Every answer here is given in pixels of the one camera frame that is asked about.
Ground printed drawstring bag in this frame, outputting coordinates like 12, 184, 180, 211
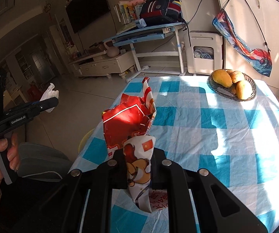
212, 0, 273, 77

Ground white television cabinet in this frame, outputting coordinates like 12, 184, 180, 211
69, 50, 137, 79

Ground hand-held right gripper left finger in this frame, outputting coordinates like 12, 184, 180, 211
30, 148, 128, 233

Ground row of books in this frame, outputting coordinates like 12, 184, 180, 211
113, 1, 142, 25

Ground black power cable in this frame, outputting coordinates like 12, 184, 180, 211
185, 0, 214, 25

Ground pink kettlebell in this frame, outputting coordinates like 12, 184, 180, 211
103, 41, 120, 57

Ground white air purifier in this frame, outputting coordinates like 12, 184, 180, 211
187, 30, 223, 76

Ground white tissue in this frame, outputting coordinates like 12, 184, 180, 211
40, 83, 60, 113

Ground green board book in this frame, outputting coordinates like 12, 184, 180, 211
116, 22, 138, 33

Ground white storage cabinet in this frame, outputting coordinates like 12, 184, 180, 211
212, 0, 279, 93

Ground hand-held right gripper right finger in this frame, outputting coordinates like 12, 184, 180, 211
150, 148, 268, 233

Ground woven fruit basket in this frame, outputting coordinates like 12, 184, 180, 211
207, 70, 257, 102

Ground yellow mango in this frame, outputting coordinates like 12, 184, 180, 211
235, 81, 253, 100
211, 69, 233, 88
228, 70, 245, 83

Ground red plastic stool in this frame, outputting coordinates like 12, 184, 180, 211
27, 84, 39, 97

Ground yellow plastic stool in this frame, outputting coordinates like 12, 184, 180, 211
78, 129, 95, 154

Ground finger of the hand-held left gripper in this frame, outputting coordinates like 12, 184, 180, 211
31, 97, 59, 117

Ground navy striped backpack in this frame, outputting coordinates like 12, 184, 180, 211
139, 0, 185, 26

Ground pink plush toy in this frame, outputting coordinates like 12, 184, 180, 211
127, 0, 146, 7

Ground blue study desk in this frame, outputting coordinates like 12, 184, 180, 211
103, 22, 187, 82

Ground person's left leg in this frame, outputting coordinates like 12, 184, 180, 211
0, 175, 68, 233

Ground black wall television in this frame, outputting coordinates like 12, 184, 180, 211
65, 0, 111, 34

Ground red snack wrapper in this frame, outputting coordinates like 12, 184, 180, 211
102, 77, 157, 214

